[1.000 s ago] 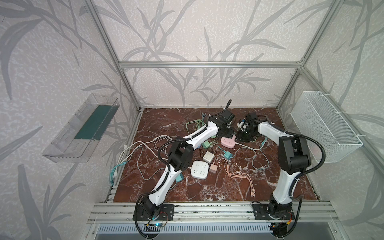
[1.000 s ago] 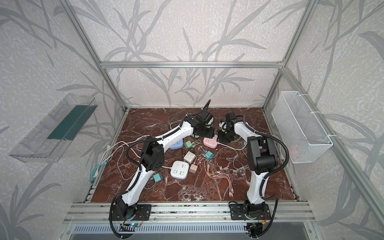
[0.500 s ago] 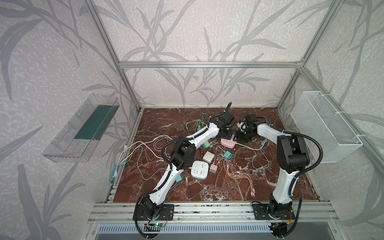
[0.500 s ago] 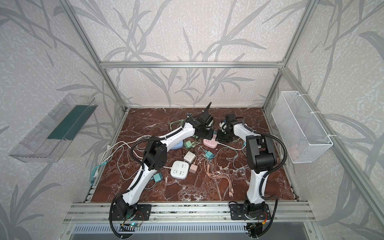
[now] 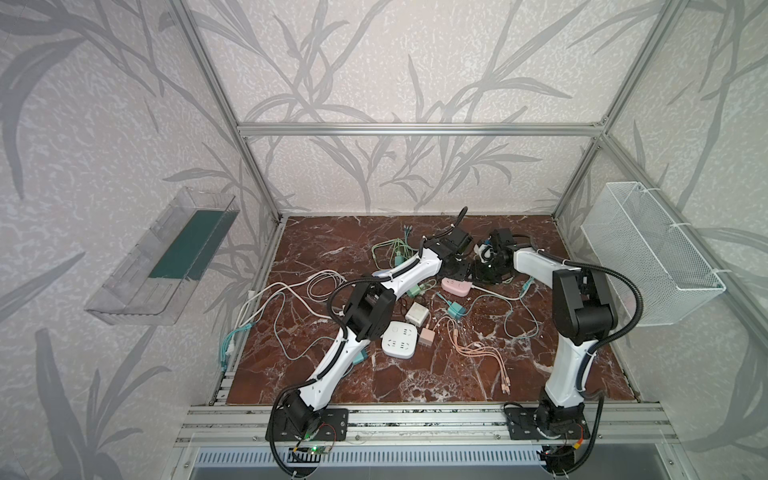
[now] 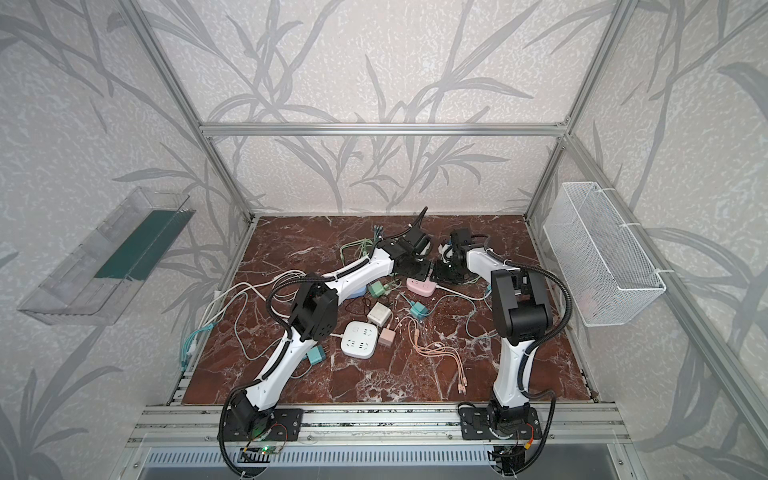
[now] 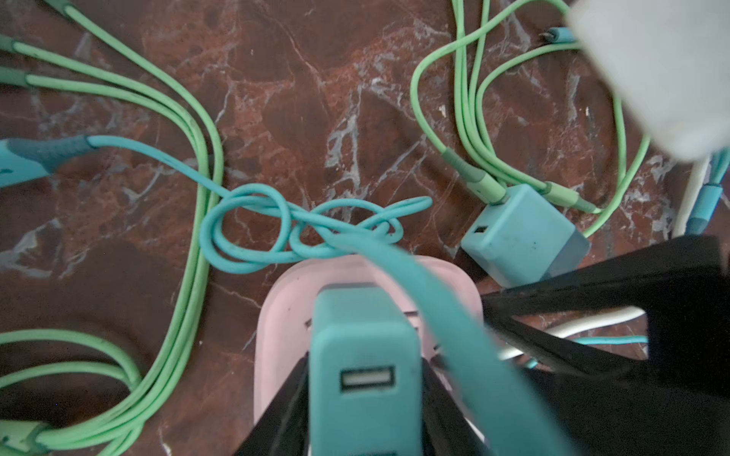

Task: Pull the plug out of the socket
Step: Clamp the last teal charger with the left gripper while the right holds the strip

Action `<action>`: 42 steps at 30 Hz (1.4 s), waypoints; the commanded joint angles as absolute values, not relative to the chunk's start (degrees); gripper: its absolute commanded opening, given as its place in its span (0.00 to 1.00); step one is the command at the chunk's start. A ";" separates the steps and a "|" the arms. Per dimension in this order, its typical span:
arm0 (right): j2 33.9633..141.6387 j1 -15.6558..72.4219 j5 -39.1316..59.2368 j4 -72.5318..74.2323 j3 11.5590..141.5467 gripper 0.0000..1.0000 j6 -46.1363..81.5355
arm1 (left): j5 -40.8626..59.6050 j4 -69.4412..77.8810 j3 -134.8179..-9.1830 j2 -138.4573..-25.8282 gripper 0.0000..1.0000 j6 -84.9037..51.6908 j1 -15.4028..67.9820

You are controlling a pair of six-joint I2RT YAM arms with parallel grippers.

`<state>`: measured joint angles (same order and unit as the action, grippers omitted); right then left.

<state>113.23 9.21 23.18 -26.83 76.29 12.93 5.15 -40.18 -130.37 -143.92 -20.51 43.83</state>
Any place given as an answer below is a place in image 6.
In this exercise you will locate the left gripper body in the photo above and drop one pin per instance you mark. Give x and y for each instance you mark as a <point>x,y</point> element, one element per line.
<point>414,238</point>

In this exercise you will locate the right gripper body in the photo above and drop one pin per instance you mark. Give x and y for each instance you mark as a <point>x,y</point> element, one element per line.
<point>452,261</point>

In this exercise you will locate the pink power strip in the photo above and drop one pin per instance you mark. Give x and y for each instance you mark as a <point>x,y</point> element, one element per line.
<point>425,288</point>

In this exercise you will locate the green charger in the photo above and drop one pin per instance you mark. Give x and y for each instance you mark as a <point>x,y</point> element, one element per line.
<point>376,289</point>

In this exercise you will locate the white usb charger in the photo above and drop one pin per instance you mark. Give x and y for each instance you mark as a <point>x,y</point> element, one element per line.
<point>379,315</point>

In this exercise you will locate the pink usb charger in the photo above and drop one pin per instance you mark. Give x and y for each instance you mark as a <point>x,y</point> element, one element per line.
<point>387,337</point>

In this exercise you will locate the teal usb charger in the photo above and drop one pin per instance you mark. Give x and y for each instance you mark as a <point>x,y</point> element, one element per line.
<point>316,355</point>

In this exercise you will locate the blue power strip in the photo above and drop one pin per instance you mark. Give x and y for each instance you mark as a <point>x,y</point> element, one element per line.
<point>360,292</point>

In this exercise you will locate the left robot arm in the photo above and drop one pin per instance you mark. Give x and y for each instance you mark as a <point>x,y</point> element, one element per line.
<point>307,309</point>

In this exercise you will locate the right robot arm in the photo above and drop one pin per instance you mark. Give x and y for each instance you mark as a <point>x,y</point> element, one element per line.
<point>530,306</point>

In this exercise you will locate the clear plastic tray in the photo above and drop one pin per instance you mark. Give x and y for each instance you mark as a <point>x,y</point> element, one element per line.
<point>95,283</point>

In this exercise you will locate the white wire basket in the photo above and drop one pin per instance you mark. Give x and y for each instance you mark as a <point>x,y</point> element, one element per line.
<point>610,276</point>

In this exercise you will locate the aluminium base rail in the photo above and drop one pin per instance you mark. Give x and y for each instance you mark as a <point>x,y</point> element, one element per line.
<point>374,424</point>

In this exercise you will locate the white power cord white strip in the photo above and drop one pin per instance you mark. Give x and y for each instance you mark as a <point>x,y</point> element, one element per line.
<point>240,297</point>

